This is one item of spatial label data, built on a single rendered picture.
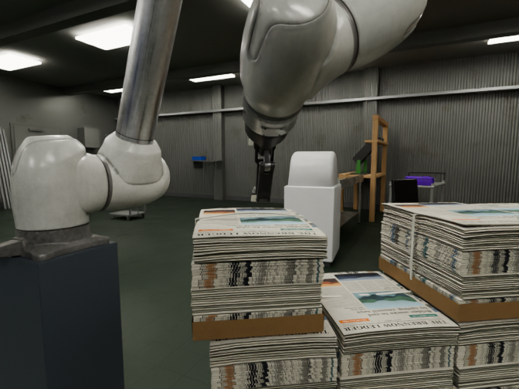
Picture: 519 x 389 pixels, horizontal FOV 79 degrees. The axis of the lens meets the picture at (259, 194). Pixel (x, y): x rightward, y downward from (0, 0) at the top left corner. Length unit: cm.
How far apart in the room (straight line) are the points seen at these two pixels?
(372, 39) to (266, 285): 50
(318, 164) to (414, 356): 295
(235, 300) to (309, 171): 305
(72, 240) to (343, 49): 71
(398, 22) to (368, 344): 65
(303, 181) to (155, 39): 298
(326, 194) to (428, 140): 495
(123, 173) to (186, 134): 963
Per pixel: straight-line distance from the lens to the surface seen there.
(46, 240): 87
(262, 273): 69
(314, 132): 857
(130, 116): 90
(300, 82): 39
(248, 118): 48
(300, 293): 73
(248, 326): 73
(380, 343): 85
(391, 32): 48
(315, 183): 365
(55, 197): 85
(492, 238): 92
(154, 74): 89
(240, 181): 942
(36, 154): 86
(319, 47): 37
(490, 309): 97
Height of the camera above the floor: 122
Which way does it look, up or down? 6 degrees down
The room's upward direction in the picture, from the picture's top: straight up
